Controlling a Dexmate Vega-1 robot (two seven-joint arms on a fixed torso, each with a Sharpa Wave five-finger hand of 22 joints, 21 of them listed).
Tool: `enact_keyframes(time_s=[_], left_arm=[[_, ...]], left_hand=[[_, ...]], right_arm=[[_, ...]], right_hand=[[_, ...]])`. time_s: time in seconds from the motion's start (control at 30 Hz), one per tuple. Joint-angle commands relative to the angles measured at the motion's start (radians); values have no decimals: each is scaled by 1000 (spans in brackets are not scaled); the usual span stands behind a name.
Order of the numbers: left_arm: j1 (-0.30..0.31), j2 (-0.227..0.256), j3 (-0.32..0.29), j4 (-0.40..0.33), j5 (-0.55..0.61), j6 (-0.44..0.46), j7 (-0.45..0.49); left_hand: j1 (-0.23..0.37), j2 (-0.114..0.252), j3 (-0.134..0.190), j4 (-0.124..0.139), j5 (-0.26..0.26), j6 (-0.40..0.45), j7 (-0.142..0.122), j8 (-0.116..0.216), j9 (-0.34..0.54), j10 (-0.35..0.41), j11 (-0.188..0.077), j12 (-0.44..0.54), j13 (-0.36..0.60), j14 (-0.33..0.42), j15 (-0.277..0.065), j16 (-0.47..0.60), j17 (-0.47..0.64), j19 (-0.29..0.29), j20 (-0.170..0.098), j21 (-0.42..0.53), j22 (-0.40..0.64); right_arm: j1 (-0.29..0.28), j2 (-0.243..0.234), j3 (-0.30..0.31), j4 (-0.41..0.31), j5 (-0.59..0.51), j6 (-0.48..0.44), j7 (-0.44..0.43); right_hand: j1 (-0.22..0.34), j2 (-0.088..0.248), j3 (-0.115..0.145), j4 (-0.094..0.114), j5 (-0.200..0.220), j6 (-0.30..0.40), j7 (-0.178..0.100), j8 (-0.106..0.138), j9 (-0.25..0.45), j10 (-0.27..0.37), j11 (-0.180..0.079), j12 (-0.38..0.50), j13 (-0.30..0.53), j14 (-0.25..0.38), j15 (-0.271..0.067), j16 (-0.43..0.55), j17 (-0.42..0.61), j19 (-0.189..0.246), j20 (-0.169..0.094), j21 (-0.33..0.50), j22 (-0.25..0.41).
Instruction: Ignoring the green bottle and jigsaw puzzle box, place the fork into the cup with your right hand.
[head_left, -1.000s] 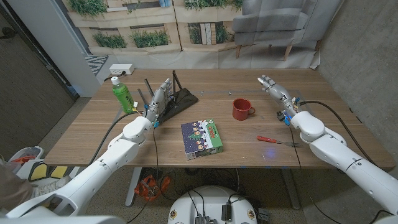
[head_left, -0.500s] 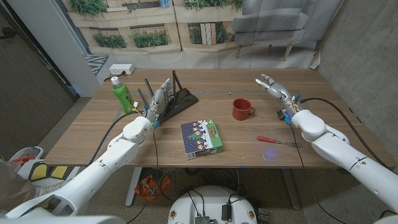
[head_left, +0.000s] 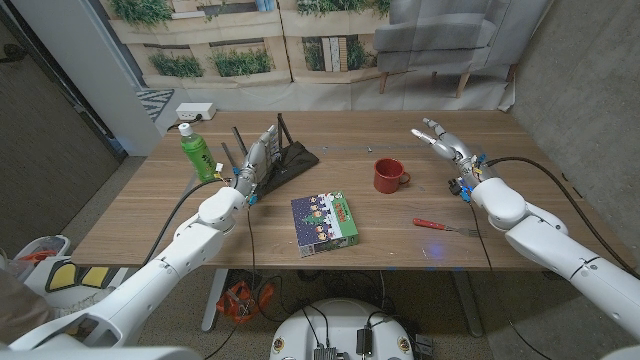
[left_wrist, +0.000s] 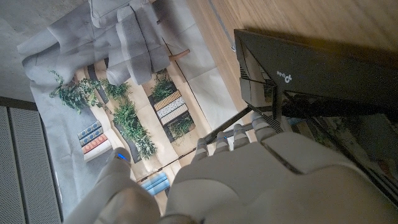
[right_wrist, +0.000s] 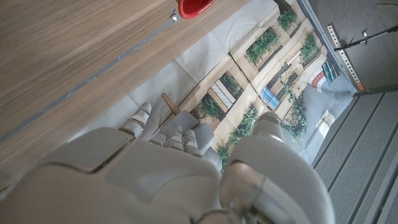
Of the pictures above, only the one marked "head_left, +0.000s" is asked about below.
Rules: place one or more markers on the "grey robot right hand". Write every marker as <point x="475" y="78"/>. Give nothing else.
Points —
<point x="455" y="147"/>

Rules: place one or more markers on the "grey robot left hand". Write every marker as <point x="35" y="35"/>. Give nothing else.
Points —
<point x="255" y="160"/>

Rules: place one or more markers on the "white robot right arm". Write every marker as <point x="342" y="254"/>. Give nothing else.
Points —
<point x="560" y="250"/>

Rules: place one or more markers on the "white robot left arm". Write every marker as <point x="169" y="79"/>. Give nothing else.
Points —
<point x="165" y="270"/>

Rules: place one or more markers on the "green tea bottle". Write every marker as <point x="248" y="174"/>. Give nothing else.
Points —
<point x="197" y="152"/>

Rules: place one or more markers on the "red enamel cup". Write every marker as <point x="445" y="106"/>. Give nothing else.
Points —
<point x="386" y="177"/>

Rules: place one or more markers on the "jigsaw puzzle box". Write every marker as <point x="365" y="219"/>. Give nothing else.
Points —
<point x="324" y="224"/>

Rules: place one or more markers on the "white power strip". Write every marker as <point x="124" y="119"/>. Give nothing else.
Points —
<point x="195" y="111"/>

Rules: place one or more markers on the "printed backdrop with armchair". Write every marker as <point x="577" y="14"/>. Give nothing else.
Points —
<point x="320" y="95"/>

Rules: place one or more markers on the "orange tool under table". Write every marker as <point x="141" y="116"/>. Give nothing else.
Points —
<point x="240" y="302"/>

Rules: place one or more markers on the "white table leg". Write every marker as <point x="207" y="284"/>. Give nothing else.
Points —
<point x="215" y="300"/>

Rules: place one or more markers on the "grey table leg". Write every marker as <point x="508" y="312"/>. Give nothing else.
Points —
<point x="467" y="300"/>

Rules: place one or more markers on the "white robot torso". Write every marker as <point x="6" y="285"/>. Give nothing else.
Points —
<point x="340" y="320"/>

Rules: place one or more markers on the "black adapter on torso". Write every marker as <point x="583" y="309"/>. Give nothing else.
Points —
<point x="364" y="341"/>

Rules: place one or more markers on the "white and yellow floor device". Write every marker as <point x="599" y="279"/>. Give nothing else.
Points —
<point x="55" y="270"/>

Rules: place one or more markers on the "person's leg in brown trousers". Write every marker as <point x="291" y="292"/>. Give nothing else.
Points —
<point x="17" y="305"/>

